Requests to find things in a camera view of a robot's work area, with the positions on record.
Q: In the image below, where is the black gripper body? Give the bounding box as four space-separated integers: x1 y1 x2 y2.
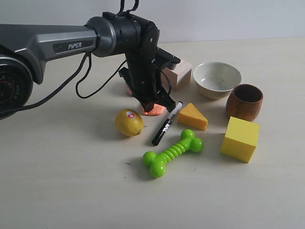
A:
119 51 170 103

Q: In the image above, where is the orange pink blob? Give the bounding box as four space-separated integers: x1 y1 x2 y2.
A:
142 104 165 116

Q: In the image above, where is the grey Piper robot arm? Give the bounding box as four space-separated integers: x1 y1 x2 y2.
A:
0 12 180 118

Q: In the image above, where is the pink toy cake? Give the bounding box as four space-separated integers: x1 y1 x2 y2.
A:
126 85 133 96

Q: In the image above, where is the light wooden cube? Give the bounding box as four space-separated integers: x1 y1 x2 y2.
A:
163 60 193 91

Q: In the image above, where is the yellow lemon with sticker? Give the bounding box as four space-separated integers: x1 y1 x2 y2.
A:
115 109 144 137

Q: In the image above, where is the yellow cheese wedge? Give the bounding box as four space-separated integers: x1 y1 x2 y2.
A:
178 103 208 131

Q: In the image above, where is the black white marker pen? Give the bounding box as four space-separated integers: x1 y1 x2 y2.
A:
152 101 183 146

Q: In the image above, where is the white ceramic bowl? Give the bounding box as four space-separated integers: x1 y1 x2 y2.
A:
193 62 243 100

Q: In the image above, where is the green rubber bone toy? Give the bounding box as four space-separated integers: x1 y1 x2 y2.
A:
142 129 204 178

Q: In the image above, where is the brown wooden cup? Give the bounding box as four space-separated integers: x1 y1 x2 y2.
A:
225 83 264 122

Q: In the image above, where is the yellow foam cube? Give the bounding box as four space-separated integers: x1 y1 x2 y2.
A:
220 116 260 163

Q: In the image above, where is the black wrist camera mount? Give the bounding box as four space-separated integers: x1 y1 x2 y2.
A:
155 48 181 70

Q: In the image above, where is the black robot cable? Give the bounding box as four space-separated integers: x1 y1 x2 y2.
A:
0 0 141 117

